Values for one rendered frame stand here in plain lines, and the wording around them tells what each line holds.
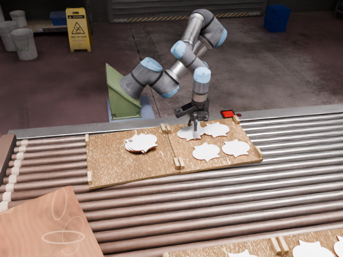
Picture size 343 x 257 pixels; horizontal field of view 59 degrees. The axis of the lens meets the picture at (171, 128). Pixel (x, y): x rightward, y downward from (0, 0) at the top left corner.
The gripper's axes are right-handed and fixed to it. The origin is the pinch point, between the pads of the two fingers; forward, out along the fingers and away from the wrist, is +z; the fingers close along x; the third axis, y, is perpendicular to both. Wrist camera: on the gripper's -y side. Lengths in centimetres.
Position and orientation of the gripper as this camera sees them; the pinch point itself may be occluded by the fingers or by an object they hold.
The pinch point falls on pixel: (190, 131)
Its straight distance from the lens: 158.6
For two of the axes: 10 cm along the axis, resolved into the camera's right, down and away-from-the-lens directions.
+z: -0.6, 8.0, 5.9
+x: -2.3, -5.9, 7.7
